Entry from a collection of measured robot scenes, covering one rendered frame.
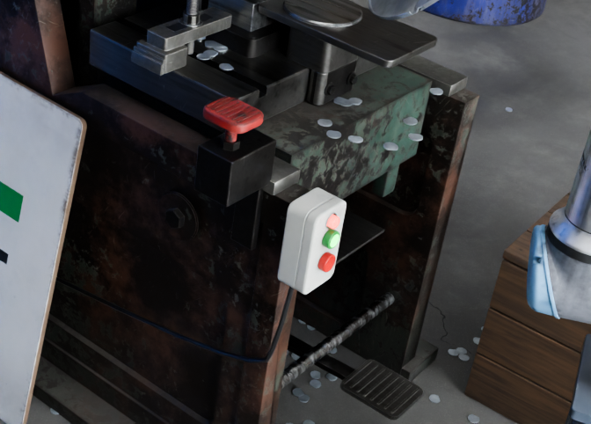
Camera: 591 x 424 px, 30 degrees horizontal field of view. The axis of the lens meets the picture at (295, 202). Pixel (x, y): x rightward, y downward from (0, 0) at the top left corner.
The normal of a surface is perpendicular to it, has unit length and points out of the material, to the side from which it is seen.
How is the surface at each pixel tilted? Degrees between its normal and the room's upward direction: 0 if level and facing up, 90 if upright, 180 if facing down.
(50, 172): 78
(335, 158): 90
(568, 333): 90
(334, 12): 0
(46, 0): 74
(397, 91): 0
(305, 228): 90
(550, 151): 0
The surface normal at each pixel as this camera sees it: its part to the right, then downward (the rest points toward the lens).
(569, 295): -0.20, 0.45
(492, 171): 0.13, -0.84
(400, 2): -0.71, -0.55
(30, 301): -0.58, 0.17
